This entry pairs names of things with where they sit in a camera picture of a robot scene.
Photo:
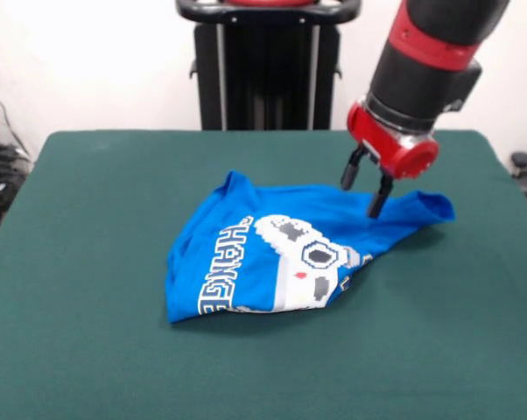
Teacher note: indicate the dark green table cloth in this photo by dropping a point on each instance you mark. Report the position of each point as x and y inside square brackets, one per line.
[421, 328]

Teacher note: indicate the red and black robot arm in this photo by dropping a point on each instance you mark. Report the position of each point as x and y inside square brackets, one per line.
[425, 61]

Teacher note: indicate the black office chair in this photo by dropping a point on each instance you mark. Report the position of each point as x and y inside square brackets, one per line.
[522, 159]

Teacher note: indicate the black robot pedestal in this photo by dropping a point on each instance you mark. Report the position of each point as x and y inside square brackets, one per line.
[268, 79]

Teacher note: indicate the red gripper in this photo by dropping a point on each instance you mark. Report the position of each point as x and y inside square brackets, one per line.
[395, 149]

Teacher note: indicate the blue printed T-shirt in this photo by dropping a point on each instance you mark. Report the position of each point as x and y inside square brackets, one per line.
[263, 254]

